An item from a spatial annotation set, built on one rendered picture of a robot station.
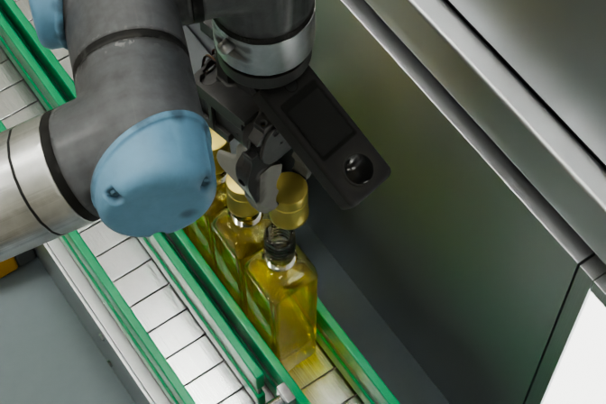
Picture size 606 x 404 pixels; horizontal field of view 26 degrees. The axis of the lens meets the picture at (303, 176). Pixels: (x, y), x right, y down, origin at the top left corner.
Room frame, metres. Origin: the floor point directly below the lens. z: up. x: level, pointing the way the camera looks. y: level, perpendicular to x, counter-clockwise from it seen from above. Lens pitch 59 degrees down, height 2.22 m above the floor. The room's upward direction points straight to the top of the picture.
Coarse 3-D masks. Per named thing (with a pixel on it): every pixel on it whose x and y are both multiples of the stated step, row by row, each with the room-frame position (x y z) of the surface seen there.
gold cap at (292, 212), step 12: (288, 180) 0.58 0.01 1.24; (300, 180) 0.58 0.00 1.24; (288, 192) 0.57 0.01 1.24; (300, 192) 0.57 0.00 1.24; (288, 204) 0.55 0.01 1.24; (300, 204) 0.56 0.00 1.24; (276, 216) 0.56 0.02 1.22; (288, 216) 0.55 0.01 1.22; (300, 216) 0.56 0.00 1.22; (288, 228) 0.55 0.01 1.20
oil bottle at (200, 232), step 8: (224, 184) 0.66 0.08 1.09; (216, 192) 0.66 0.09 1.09; (224, 192) 0.66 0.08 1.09; (216, 200) 0.65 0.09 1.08; (224, 200) 0.65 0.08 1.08; (208, 208) 0.64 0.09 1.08; (216, 208) 0.64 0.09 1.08; (208, 216) 0.64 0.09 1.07; (192, 224) 0.67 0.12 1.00; (200, 224) 0.65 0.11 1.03; (208, 224) 0.64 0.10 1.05; (192, 232) 0.67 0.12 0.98; (200, 232) 0.65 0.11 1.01; (208, 232) 0.64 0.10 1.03; (192, 240) 0.67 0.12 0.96; (200, 240) 0.66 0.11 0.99; (208, 240) 0.64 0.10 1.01; (200, 248) 0.66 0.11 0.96; (208, 248) 0.64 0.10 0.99; (208, 256) 0.65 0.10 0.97; (208, 264) 0.65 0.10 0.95; (216, 272) 0.64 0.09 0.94
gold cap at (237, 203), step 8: (232, 184) 0.62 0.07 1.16; (232, 192) 0.61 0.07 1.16; (240, 192) 0.61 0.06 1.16; (232, 200) 0.62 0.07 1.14; (240, 200) 0.61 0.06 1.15; (232, 208) 0.62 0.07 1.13; (240, 208) 0.61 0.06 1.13; (248, 208) 0.61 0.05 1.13; (240, 216) 0.61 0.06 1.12; (248, 216) 0.61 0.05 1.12
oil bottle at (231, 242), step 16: (224, 208) 0.64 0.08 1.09; (224, 224) 0.62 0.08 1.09; (256, 224) 0.62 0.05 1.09; (224, 240) 0.61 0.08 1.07; (240, 240) 0.60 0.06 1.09; (256, 240) 0.61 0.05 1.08; (224, 256) 0.61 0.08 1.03; (240, 256) 0.59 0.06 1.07; (224, 272) 0.62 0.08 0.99; (240, 272) 0.59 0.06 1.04; (240, 288) 0.59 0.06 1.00; (240, 304) 0.59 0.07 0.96
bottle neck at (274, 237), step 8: (272, 224) 0.59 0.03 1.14; (264, 232) 0.58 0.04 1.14; (272, 232) 0.59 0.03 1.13; (280, 232) 0.59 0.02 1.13; (288, 232) 0.59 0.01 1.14; (264, 240) 0.58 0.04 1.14; (272, 240) 0.59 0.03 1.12; (280, 240) 0.59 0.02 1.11; (288, 240) 0.57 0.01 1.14; (264, 248) 0.58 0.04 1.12; (272, 248) 0.57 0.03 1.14; (280, 248) 0.57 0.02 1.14; (288, 248) 0.57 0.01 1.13; (272, 256) 0.57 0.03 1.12; (280, 256) 0.57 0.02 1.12; (288, 256) 0.57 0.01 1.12; (272, 264) 0.57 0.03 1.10; (280, 264) 0.57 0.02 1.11; (288, 264) 0.57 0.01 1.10
